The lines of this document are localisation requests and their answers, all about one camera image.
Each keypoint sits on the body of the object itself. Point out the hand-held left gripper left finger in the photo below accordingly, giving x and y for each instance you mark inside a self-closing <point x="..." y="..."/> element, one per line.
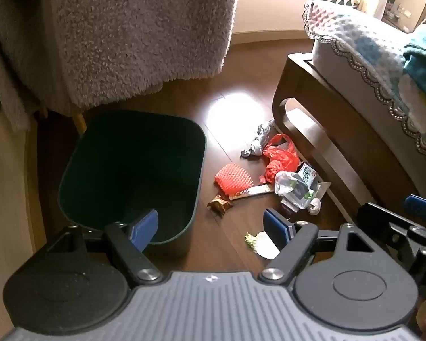
<point x="145" y="228"/>

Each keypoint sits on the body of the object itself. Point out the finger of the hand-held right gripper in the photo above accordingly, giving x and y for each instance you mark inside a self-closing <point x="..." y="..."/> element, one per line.
<point x="374" y="222"/>
<point x="420" y="206"/>

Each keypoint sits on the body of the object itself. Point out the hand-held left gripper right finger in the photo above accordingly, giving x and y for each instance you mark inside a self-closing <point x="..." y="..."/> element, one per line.
<point x="277" y="228"/>

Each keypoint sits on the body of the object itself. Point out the clear plastic packaging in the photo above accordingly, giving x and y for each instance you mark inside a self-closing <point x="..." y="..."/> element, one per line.
<point x="287" y="188"/>

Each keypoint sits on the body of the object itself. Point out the printed drink carton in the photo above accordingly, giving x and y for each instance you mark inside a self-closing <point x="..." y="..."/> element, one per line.
<point x="308" y="179"/>

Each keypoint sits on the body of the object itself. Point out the dark green trash bin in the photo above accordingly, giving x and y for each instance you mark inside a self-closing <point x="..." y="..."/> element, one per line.
<point x="127" y="163"/>

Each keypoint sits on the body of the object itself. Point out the red plastic bag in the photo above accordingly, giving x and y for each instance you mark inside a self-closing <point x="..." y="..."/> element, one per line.
<point x="278" y="158"/>

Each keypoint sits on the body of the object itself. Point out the white paper scrap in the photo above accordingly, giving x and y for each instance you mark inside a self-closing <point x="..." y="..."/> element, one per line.
<point x="261" y="245"/>

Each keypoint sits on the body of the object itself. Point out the flat wooden stick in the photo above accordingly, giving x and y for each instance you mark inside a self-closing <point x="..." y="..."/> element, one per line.
<point x="255" y="191"/>

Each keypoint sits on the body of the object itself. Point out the white paper card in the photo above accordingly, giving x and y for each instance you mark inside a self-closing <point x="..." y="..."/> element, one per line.
<point x="323" y="189"/>

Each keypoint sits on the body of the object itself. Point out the brown candy wrapper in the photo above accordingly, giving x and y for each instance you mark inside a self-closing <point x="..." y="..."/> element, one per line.
<point x="220" y="205"/>

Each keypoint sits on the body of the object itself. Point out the red foam fruit net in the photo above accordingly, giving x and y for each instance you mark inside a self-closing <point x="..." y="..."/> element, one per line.
<point x="232" y="180"/>

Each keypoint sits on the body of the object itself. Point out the crumpled grey wrapper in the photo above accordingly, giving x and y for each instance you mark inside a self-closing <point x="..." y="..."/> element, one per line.
<point x="257" y="138"/>

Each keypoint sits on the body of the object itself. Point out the wooden chair leg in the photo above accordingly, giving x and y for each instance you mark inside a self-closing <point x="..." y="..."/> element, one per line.
<point x="80" y="122"/>

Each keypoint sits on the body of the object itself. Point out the teal blanket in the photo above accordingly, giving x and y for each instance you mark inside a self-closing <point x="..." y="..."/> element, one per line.
<point x="424" y="64"/>

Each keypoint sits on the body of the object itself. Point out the lace-edged dotted sofa cover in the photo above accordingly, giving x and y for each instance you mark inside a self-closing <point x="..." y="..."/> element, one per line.
<point x="362" y="39"/>

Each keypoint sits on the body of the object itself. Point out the grey fluffy blanket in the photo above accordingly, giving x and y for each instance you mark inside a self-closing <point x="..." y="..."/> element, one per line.
<point x="127" y="25"/>

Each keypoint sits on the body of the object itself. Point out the wall socket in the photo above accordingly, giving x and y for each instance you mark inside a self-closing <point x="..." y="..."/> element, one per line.
<point x="404" y="11"/>

